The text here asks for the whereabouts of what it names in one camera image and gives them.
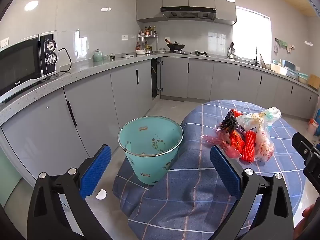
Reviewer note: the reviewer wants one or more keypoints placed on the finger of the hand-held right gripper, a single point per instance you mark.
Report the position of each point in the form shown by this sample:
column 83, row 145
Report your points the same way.
column 306, row 146

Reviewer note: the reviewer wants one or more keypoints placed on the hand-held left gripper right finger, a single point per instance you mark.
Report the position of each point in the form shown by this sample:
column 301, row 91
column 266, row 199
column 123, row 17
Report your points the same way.
column 225, row 172

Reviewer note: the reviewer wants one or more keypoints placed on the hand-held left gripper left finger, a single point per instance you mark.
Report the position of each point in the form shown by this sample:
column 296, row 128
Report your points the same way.
column 96, row 170

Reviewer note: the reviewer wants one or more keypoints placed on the pink translucent plastic bag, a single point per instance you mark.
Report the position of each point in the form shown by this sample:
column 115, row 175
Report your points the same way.
column 212, row 140

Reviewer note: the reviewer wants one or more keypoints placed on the clear plastic bag red print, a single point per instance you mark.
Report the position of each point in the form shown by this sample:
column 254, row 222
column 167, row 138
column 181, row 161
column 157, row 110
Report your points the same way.
column 265, row 147

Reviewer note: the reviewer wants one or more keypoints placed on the purple clip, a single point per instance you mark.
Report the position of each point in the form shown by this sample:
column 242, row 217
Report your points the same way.
column 241, row 129

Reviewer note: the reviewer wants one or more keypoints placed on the black foam net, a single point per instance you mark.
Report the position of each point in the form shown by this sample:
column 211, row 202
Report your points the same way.
column 228, row 123

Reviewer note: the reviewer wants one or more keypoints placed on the teal printed trash bin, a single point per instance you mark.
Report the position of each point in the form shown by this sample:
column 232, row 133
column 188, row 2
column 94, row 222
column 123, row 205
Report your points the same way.
column 147, row 165

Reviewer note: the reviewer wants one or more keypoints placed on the person's right hand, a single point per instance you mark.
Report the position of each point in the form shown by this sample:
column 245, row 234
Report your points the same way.
column 308, row 211

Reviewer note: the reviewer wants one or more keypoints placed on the white bucket with red lid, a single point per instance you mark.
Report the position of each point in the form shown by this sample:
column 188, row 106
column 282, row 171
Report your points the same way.
column 312, row 127

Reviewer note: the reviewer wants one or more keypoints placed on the white paper scrap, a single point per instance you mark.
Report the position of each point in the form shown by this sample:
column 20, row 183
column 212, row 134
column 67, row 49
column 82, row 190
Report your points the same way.
column 101, row 195

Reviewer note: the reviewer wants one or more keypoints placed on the blue plaid blanket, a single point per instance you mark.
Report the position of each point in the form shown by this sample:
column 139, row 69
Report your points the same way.
column 190, row 192

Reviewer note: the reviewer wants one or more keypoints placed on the brown cardboard box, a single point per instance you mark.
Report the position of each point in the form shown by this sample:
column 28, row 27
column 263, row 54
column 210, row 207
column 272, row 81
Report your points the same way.
column 314, row 82

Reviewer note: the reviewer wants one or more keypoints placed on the grey lower kitchen cabinets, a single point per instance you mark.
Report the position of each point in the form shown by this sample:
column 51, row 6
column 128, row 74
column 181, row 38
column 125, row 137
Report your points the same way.
column 100, row 97

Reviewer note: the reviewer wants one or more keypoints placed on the blue white storage box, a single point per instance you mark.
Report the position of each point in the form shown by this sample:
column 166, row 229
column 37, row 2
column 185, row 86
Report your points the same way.
column 292, row 68

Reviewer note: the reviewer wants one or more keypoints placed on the white plastic container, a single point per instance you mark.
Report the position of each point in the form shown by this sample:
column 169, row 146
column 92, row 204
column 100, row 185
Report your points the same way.
column 277, row 69

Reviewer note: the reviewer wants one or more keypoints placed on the wooden cutting board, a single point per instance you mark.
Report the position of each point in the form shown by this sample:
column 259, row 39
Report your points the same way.
column 263, row 61

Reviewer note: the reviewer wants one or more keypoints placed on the grey speckled kitchen countertop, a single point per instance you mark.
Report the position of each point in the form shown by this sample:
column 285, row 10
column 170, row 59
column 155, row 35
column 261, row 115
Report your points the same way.
column 82, row 73

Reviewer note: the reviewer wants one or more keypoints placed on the metal sink faucet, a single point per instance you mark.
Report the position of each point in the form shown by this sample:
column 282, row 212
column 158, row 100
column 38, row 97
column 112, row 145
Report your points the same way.
column 256, row 57

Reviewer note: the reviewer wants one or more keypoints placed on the small metal pot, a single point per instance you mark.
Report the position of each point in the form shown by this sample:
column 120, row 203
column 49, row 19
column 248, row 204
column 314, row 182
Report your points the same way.
column 112, row 58

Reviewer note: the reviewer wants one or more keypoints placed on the teal ceramic teapot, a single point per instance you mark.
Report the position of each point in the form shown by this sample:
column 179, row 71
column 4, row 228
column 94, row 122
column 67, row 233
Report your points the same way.
column 98, row 56

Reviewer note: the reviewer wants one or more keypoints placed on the white round plate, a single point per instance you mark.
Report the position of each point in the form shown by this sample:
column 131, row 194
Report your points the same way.
column 127, row 55

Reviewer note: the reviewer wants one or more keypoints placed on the knife holder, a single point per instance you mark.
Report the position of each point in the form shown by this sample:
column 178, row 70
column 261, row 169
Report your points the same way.
column 231, row 52

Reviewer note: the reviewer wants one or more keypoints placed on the black gas stove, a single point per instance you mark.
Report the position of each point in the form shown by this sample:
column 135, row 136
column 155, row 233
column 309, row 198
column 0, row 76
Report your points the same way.
column 200, row 53

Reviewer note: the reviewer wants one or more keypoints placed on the bright window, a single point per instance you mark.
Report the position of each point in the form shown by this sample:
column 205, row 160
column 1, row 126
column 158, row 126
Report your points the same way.
column 252, row 35

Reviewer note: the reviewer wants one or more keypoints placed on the white bowl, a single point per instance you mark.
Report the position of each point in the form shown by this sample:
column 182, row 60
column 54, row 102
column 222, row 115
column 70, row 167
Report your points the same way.
column 140, row 52

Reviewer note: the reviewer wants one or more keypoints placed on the silver black microwave oven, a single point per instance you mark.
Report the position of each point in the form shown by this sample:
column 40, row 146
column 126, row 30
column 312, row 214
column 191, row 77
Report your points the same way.
column 20, row 67

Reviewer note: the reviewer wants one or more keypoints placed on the black wok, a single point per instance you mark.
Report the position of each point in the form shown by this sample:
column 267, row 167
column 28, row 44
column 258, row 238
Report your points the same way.
column 176, row 46

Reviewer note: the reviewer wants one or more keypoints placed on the metal corner spice rack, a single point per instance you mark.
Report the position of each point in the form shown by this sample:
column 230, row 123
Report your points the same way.
column 147, row 37

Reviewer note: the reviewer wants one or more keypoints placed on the group of seasoning bottles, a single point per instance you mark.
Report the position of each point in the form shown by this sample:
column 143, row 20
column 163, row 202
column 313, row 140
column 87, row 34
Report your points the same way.
column 149, row 31

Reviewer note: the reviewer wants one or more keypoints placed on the black range hood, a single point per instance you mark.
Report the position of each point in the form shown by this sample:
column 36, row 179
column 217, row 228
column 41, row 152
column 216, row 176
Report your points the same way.
column 187, row 10

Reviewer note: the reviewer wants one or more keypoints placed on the wall hooks with cloths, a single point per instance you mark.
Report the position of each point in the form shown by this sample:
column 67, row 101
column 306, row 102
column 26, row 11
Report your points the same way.
column 283, row 43

